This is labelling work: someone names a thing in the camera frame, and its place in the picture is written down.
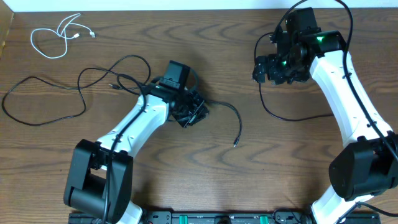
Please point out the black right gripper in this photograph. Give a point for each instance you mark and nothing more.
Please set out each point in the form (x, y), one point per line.
(271, 60)

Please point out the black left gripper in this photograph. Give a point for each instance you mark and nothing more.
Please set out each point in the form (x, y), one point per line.
(199, 116)

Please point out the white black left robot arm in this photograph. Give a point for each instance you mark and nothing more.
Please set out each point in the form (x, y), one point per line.
(100, 177)

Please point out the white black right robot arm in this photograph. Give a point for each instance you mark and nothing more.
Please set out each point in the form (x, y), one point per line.
(367, 165)

